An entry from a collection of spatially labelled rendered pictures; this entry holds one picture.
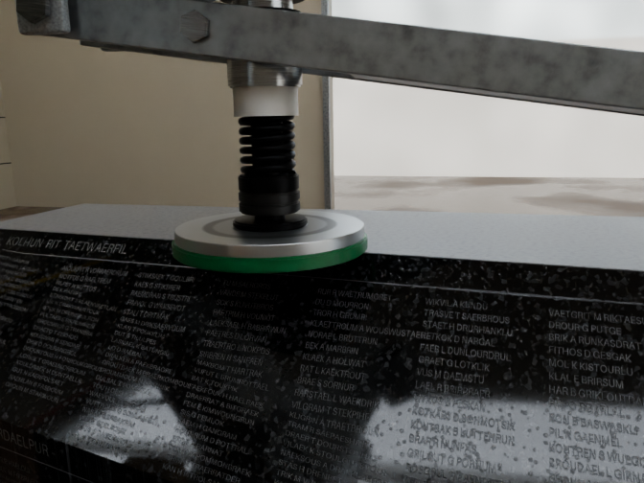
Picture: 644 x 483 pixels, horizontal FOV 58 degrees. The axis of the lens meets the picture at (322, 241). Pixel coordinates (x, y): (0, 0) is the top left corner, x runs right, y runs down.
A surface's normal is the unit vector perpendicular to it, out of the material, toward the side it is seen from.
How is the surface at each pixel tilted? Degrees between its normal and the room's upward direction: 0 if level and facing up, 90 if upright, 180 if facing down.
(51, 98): 90
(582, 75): 90
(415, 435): 45
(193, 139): 90
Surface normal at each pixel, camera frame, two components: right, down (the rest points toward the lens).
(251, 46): -0.14, 0.22
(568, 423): -0.26, -0.55
